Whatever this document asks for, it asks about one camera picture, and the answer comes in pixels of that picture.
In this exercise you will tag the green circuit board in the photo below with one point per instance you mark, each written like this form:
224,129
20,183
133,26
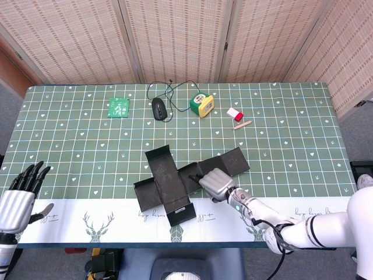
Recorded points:
119,108

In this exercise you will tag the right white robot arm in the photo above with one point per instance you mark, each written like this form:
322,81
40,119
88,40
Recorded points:
320,227

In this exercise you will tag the white red eraser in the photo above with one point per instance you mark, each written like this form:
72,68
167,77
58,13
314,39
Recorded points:
234,113

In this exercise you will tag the green yellow tape measure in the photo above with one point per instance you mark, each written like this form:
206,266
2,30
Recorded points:
201,103

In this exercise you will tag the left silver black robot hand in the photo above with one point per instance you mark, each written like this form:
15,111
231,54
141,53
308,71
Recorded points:
14,210

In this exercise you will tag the black foldable paper box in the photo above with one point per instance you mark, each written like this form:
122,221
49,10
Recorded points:
166,181

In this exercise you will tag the black yellow device under table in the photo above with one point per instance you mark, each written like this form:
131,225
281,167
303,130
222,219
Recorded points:
103,262

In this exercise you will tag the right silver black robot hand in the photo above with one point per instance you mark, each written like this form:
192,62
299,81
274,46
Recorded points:
217,183

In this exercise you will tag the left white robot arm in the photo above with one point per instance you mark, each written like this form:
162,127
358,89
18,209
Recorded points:
5,253

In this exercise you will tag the short wooden pencil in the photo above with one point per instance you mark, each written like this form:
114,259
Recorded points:
242,124

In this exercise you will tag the grey sneaker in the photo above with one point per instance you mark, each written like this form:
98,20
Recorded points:
365,181

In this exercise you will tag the black computer mouse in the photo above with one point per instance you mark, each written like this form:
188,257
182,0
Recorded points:
159,109

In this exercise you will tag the black case on floor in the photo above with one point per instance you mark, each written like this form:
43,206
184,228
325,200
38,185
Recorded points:
360,167

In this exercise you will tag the woven folding screen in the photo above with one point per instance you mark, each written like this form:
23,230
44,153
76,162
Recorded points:
175,38

